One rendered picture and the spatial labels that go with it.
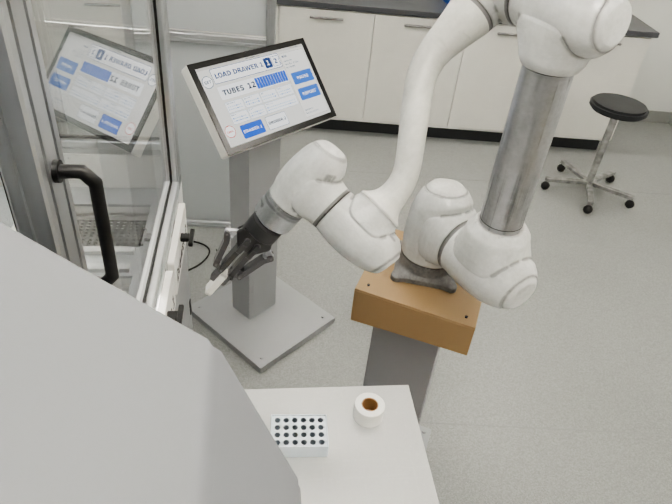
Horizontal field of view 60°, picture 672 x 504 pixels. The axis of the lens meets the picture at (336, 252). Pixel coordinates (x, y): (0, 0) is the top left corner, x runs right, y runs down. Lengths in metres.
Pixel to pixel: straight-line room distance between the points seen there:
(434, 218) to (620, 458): 1.44
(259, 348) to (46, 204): 1.91
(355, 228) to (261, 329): 1.54
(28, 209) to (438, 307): 1.10
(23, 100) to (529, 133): 0.92
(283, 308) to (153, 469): 2.47
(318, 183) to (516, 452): 1.58
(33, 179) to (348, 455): 0.91
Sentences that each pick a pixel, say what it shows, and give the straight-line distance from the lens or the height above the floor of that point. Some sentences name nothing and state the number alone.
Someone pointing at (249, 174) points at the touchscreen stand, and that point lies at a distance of 2.22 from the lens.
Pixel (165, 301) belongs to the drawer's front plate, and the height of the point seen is 0.93.
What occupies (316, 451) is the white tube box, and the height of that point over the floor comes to 0.78.
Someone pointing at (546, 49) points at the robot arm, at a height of 1.57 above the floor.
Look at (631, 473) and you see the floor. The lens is 2.59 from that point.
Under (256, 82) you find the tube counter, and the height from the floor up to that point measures 1.11.
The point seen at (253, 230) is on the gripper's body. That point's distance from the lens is 1.23.
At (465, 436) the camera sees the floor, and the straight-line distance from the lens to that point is 2.43.
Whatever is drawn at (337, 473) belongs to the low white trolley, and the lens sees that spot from 1.33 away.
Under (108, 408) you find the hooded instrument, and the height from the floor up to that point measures 1.67.
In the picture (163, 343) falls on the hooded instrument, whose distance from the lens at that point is 0.31.
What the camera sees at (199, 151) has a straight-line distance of 3.08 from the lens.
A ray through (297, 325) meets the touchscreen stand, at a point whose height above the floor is 0.03.
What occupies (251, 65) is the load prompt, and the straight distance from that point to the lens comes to 2.13.
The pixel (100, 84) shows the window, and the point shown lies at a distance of 1.01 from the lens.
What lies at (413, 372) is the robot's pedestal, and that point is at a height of 0.55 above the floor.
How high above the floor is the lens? 1.88
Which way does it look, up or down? 37 degrees down
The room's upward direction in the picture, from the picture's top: 6 degrees clockwise
